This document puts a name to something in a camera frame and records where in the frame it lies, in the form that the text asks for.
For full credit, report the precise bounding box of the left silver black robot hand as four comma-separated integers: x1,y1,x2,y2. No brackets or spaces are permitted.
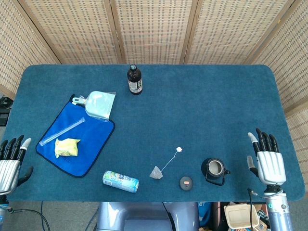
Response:
0,134,34,195

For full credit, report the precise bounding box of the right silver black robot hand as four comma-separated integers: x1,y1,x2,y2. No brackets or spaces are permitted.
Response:
246,128,287,186

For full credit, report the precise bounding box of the pyramid tea bag with string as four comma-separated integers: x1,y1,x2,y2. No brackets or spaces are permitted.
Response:
149,146,183,180

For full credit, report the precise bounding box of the black teapot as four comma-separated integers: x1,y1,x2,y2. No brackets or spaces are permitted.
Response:
201,157,231,186

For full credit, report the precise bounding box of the small black round lid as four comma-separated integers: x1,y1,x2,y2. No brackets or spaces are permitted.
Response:
179,176,193,191

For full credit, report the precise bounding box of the light blue dustpan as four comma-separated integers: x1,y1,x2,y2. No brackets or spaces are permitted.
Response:
71,90,116,121

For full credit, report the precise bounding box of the dark glass bottle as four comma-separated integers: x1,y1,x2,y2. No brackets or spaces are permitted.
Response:
127,64,143,96

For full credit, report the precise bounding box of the black equipment on floor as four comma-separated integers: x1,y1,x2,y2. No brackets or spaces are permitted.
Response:
0,95,13,126

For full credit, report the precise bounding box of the beige takeaway food box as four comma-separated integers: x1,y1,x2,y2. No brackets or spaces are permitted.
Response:
223,203,261,231

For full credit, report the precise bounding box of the yellow-green snack packet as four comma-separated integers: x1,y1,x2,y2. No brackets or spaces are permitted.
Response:
54,138,81,159

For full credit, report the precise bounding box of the wrapped clear drinking straw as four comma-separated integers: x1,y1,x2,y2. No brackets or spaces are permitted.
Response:
39,117,86,146

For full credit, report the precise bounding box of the blue package under table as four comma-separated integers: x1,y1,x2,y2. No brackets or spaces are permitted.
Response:
198,202,213,227

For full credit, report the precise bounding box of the blue microfibre cloth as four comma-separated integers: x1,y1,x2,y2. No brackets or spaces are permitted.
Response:
35,94,116,178

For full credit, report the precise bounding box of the teal table carpet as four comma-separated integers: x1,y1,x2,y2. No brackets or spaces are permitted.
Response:
1,64,306,202

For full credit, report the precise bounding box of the light blue drink can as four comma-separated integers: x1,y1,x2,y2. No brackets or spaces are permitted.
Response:
103,170,140,193

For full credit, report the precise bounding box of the grey-blue robot torso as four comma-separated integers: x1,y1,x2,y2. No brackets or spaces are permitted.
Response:
96,201,200,231

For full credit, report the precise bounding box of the woven wicker folding screen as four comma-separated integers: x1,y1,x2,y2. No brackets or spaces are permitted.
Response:
0,0,308,174

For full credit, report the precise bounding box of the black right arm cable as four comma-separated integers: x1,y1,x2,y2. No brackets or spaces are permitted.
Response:
247,188,267,231

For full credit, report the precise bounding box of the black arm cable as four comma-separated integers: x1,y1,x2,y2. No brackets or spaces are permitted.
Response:
7,208,52,231
247,188,267,231

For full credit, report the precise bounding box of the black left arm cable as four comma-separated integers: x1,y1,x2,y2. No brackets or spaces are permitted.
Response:
7,208,52,231

